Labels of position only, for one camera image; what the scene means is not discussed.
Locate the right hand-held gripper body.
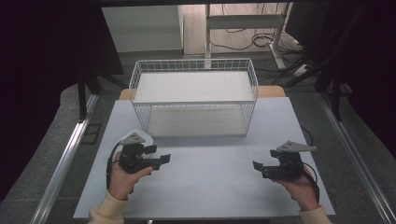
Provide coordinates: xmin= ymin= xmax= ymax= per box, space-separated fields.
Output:
xmin=262 ymin=140 xmax=318 ymax=182

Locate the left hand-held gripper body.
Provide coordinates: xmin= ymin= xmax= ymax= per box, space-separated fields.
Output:
xmin=118 ymin=131 xmax=154 ymax=175

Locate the person's left hand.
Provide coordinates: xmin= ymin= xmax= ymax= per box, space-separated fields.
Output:
xmin=108 ymin=151 xmax=154 ymax=201

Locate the person's right hand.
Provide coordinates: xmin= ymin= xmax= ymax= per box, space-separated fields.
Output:
xmin=273 ymin=165 xmax=319 ymax=212

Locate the black floor grate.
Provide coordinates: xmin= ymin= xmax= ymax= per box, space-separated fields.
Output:
xmin=80 ymin=123 xmax=103 ymax=146

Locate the black stand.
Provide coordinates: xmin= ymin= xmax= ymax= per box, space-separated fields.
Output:
xmin=313 ymin=61 xmax=353 ymax=123
xmin=77 ymin=69 xmax=129 ymax=123

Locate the white power strip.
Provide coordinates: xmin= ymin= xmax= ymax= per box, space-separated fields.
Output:
xmin=291 ymin=63 xmax=313 ymax=78

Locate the white cabinet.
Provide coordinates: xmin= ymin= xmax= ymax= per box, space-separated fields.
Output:
xmin=101 ymin=5 xmax=185 ymax=54

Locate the black curtain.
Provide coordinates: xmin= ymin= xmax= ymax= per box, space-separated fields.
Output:
xmin=0 ymin=0 xmax=126 ymax=203
xmin=285 ymin=0 xmax=396 ymax=161

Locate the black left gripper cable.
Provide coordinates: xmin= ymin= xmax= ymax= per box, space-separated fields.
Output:
xmin=106 ymin=141 xmax=123 ymax=191

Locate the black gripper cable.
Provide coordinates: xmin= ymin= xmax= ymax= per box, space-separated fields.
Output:
xmin=300 ymin=161 xmax=321 ymax=205
xmin=106 ymin=141 xmax=123 ymax=191

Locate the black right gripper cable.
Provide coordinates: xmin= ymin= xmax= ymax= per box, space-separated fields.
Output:
xmin=300 ymin=161 xmax=321 ymax=205

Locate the white wire basket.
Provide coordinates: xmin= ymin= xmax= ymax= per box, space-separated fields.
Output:
xmin=128 ymin=58 xmax=260 ymax=138

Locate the metal floor rail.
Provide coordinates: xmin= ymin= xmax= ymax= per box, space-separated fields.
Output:
xmin=29 ymin=92 xmax=101 ymax=224
xmin=317 ymin=92 xmax=396 ymax=224

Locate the black floor cable bundle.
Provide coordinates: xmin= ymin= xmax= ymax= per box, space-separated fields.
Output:
xmin=209 ymin=27 xmax=309 ymax=87

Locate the white desk frame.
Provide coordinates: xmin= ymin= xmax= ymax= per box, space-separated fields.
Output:
xmin=204 ymin=3 xmax=292 ymax=70

